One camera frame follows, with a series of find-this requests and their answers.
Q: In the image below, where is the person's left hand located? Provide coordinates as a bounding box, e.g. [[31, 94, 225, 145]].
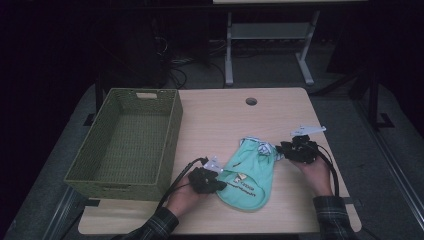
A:
[[165, 181, 214, 218]]

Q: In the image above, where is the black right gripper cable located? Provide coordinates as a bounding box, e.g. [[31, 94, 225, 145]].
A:
[[311, 143, 340, 198]]

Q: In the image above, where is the white metal frame desk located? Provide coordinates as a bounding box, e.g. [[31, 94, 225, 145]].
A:
[[212, 0, 368, 87]]

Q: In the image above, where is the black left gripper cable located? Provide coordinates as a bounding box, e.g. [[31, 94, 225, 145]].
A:
[[155, 156, 209, 212]]

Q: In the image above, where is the bundle of floor cables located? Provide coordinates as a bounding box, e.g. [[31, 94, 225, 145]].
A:
[[163, 36, 228, 90]]

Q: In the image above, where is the black metal stand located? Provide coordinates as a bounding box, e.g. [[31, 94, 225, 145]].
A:
[[348, 66, 396, 131], [83, 74, 105, 127]]

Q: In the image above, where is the mint green small garment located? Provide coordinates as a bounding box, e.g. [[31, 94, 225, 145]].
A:
[[215, 135, 284, 213]]

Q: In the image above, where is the person's right hand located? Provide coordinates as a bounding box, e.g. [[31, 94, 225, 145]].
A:
[[293, 154, 334, 198]]

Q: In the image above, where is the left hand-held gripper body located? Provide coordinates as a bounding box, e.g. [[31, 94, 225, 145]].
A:
[[188, 155, 224, 195]]

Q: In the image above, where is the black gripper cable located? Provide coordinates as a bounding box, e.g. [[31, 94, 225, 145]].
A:
[[155, 156, 209, 212], [311, 143, 340, 198]]

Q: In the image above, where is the green woven basket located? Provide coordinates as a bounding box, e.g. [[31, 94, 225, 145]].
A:
[[63, 87, 184, 203]]

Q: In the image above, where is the metal floor rail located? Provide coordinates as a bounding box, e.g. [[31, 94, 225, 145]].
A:
[[353, 99, 424, 231], [41, 186, 86, 240]]

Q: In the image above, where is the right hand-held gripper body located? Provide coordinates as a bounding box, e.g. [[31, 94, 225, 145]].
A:
[[282, 125, 327, 165]]

